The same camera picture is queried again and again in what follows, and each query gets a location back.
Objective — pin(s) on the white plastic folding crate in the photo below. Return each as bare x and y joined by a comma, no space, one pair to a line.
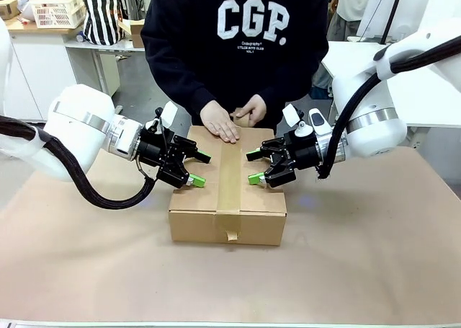
57,9

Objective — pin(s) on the brown cardboard shipping box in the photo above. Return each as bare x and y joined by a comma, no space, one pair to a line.
194,227

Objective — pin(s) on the person's right forearm black sleeve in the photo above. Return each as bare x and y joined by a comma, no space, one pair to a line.
180,83

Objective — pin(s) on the brown tape strip on box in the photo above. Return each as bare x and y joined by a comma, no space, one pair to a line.
228,184

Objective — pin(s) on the white background table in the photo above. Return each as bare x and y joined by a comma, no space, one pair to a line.
108,45

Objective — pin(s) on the person's left forearm black sleeve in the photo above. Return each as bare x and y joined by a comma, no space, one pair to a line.
295,79

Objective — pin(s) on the person's right hand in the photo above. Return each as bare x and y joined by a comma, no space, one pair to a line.
219,124

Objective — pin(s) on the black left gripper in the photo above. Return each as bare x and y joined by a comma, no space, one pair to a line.
165,158

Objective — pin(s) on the brown packing tape roll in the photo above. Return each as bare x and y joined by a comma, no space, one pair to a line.
242,121

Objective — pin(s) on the black white striped bag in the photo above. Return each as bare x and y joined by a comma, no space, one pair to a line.
102,21

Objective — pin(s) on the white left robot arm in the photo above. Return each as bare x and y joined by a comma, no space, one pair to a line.
79,126

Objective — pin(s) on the person's left hand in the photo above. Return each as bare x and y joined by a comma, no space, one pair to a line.
257,110

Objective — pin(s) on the cardboard box on cabinet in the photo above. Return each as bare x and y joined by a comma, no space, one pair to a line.
9,9

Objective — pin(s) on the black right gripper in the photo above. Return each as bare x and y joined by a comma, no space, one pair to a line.
299,155

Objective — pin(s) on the small brown cardboard box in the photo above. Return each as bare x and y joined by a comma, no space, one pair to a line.
137,36

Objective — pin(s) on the black stand pole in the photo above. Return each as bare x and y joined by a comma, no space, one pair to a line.
392,11

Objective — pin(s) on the person in black sweatshirt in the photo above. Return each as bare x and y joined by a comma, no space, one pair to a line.
234,72

